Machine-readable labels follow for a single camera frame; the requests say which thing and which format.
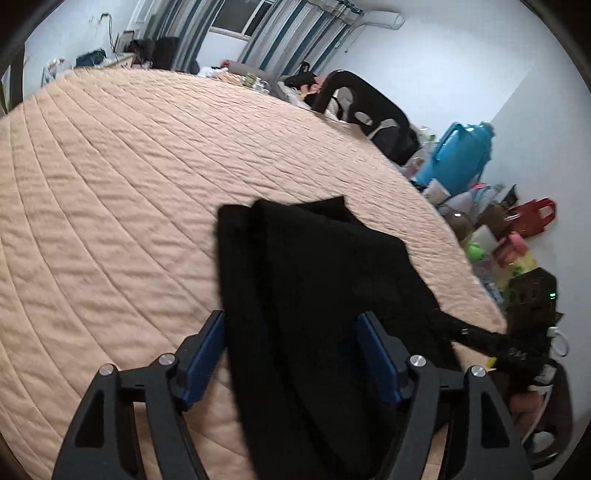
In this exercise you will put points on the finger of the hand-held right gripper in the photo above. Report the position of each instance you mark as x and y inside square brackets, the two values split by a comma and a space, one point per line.
[489, 344]

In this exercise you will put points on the green toy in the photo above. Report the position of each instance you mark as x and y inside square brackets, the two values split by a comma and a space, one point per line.
[476, 250]

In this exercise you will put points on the grey striped curtain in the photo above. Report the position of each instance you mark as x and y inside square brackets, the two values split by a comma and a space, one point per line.
[184, 27]
[300, 32]

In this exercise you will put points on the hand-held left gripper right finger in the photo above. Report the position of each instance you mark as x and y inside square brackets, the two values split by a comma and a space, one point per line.
[376, 355]

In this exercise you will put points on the black suitcase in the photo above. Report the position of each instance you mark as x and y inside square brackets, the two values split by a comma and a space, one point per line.
[166, 53]

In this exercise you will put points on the black plastic chair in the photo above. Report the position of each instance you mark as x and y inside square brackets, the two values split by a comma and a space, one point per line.
[383, 106]
[18, 78]

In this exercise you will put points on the grey sofa with clutter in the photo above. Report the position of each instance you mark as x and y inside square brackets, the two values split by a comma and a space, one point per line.
[268, 78]

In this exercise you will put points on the brown pot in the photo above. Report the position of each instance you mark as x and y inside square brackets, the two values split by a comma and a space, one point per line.
[457, 224]

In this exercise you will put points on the window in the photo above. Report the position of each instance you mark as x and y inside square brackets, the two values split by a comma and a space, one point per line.
[240, 18]

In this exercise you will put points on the peach quilted blanket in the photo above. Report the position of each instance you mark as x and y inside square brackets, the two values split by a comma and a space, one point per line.
[115, 184]

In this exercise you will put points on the black pants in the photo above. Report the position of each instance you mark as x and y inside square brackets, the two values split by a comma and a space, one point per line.
[300, 300]

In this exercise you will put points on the blue thermos jug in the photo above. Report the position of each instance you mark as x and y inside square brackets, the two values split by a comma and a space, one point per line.
[461, 157]

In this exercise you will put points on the white air conditioner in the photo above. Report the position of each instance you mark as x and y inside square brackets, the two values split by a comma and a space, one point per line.
[383, 21]

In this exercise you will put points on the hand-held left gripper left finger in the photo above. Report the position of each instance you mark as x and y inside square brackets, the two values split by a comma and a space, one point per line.
[203, 360]

